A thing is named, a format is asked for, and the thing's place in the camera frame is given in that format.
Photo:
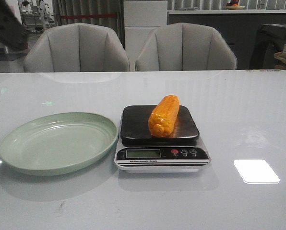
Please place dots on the orange corn cob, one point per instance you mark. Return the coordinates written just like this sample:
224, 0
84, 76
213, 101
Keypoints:
163, 117

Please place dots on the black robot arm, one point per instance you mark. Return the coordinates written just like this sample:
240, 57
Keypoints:
12, 33

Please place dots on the black silver kitchen scale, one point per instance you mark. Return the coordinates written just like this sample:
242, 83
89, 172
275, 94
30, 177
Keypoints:
139, 152

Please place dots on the right grey armchair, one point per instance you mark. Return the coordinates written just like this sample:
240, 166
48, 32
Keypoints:
185, 47

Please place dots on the grey armchair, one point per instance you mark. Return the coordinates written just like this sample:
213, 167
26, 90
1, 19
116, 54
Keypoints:
77, 47
185, 47

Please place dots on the light green plate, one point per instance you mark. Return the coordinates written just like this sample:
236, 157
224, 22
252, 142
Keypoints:
58, 144

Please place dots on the left grey armchair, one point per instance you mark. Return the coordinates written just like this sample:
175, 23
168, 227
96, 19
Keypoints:
77, 47

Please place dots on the white cabinet column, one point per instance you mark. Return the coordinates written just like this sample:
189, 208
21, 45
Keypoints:
140, 18

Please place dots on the red barrier belt stanchion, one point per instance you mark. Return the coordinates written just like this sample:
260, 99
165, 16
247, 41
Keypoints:
110, 20

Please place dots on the dark grey counter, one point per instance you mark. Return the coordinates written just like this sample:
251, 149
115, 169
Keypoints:
238, 27

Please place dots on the fruit bowl on counter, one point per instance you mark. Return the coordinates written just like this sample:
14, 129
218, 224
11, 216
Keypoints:
234, 5

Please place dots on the dark side table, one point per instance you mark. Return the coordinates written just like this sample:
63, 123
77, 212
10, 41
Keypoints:
270, 39

